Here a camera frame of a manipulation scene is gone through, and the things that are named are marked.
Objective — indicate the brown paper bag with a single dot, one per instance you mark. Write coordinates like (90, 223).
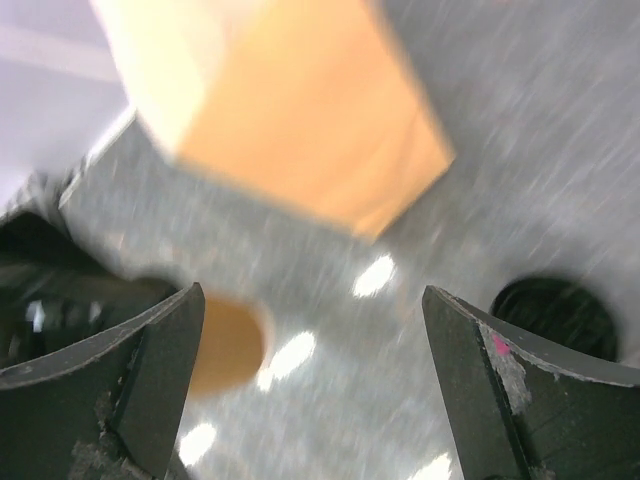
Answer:
(310, 104)

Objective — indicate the stack of black lids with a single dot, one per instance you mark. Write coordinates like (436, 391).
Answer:
(563, 311)

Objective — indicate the single brown paper cup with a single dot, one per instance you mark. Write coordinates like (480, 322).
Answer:
(235, 343)

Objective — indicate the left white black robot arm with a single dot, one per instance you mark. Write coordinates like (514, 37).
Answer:
(54, 294)

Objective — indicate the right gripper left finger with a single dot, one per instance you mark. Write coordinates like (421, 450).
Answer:
(106, 407)

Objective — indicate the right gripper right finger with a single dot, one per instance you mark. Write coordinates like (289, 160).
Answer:
(523, 407)

